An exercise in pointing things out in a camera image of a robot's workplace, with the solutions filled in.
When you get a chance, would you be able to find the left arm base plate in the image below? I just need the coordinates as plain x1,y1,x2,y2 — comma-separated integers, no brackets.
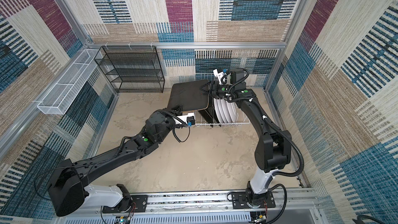
102,195,148,214

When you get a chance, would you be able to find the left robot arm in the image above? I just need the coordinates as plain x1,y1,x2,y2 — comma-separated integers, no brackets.
47,109,195,217

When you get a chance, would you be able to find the floral square plate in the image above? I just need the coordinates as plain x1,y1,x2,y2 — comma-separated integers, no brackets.
198,109,213,124

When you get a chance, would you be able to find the white round plate two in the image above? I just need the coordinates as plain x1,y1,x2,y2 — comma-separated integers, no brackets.
220,99,232,123

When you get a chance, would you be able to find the white round plate one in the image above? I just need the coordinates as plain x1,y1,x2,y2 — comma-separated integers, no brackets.
214,99,224,123

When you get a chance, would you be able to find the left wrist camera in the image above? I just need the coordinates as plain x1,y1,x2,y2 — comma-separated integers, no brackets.
176,113,196,127

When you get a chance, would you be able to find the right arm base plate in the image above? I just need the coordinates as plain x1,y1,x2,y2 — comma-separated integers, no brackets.
227,191,276,209

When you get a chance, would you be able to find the aluminium mounting rail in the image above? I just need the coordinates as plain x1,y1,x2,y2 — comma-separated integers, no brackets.
52,188,328,224

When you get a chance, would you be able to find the white wire dish rack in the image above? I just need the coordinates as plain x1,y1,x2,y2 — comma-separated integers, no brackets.
198,68,268,131

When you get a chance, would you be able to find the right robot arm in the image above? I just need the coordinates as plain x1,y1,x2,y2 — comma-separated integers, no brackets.
200,81,305,208

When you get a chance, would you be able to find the white mesh wall basket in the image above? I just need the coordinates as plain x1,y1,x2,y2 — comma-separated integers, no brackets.
37,49,98,115

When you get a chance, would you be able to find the black square plate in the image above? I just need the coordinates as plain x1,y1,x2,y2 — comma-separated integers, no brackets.
206,98,219,124
167,79,210,112

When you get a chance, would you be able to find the black wire shelf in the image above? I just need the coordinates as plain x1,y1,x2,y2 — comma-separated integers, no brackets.
94,46,165,93

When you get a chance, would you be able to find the white round plate three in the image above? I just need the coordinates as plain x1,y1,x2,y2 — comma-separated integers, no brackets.
227,102,238,123

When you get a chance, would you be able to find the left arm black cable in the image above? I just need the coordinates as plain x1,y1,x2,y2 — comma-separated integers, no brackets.
171,123,191,144

